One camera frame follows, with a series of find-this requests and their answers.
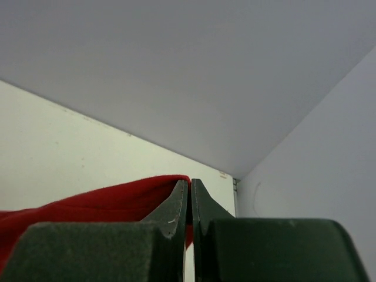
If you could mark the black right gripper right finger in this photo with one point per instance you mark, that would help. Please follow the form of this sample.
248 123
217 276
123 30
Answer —
227 248

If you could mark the red t shirt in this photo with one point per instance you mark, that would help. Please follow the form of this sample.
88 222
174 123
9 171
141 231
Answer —
125 202

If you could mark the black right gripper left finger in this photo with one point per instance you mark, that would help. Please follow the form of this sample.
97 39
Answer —
152 249

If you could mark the aluminium table edge rail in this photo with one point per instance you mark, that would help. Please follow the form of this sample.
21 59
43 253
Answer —
235 190

